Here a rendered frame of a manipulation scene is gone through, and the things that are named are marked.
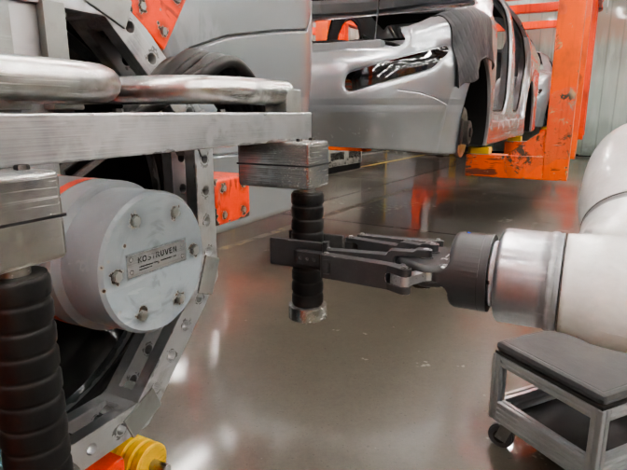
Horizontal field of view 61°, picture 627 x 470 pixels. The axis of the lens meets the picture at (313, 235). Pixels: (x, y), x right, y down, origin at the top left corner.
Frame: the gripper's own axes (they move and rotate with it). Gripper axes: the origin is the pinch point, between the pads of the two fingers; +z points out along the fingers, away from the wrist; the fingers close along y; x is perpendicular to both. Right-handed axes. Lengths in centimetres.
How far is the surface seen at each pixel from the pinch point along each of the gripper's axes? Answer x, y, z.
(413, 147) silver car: -4, 236, 59
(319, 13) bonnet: 86, 323, 161
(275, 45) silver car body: 29, 53, 36
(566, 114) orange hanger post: 13, 344, -12
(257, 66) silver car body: 24, 46, 36
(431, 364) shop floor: -83, 142, 20
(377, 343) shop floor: -83, 150, 45
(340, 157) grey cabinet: -58, 747, 335
